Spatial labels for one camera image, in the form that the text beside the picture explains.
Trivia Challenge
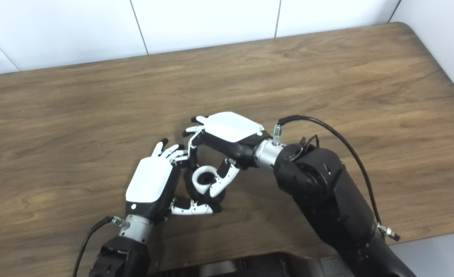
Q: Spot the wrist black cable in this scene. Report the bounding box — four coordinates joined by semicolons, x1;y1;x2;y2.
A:
72;215;129;277
272;115;401;242

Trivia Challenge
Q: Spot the dark robot torso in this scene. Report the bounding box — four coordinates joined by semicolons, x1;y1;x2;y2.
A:
150;252;324;277

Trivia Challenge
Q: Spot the round black part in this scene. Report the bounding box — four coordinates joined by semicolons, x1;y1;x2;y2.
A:
184;167;227;205

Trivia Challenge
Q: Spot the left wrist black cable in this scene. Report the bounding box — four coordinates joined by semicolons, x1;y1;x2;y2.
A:
72;215;129;277

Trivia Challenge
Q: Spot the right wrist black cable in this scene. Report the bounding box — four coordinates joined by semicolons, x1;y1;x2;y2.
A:
272;115;401;242

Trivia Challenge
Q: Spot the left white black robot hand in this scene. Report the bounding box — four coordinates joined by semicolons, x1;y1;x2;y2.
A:
119;138;222;244

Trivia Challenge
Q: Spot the white ring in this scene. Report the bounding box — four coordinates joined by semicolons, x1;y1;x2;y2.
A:
192;165;220;196

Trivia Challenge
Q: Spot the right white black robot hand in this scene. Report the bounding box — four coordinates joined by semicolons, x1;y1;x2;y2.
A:
183;112;285;200

